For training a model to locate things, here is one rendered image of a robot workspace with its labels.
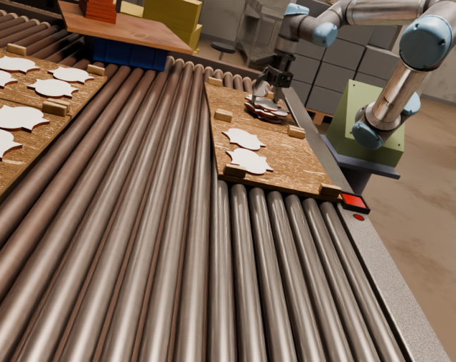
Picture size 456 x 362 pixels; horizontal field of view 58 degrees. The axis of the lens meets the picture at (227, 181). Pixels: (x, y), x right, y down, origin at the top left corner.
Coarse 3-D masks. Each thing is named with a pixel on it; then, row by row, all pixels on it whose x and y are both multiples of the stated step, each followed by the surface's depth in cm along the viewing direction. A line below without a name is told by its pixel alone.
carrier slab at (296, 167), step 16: (224, 128) 135; (240, 128) 139; (256, 128) 143; (224, 144) 123; (272, 144) 134; (288, 144) 138; (304, 144) 142; (224, 160) 113; (272, 160) 122; (288, 160) 126; (304, 160) 129; (224, 176) 106; (256, 176) 110; (272, 176) 113; (288, 176) 116; (304, 176) 119; (320, 176) 122; (288, 192) 110; (304, 192) 110
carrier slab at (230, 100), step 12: (204, 84) 175; (216, 96) 163; (228, 96) 167; (240, 96) 172; (216, 108) 150; (228, 108) 153; (240, 108) 157; (240, 120) 146; (252, 120) 149; (288, 120) 161
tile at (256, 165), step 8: (232, 152) 117; (240, 152) 119; (248, 152) 120; (232, 160) 113; (240, 160) 114; (248, 160) 115; (256, 160) 117; (264, 160) 118; (248, 168) 111; (256, 168) 112; (264, 168) 114
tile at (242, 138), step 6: (222, 132) 129; (228, 132) 130; (234, 132) 131; (240, 132) 133; (246, 132) 134; (228, 138) 127; (234, 138) 127; (240, 138) 128; (246, 138) 130; (252, 138) 131; (240, 144) 124; (246, 144) 125; (252, 144) 126; (258, 144) 128; (264, 144) 129; (252, 150) 124; (258, 150) 125
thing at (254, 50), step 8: (248, 0) 694; (256, 0) 622; (256, 8) 608; (264, 8) 662; (272, 8) 710; (264, 16) 582; (272, 16) 583; (280, 16) 613; (240, 24) 762; (256, 32) 595; (272, 32) 773; (240, 40) 742; (248, 40) 769; (248, 48) 695; (256, 48) 717; (264, 48) 740; (248, 56) 610; (256, 56) 652; (264, 56) 671; (248, 64) 616
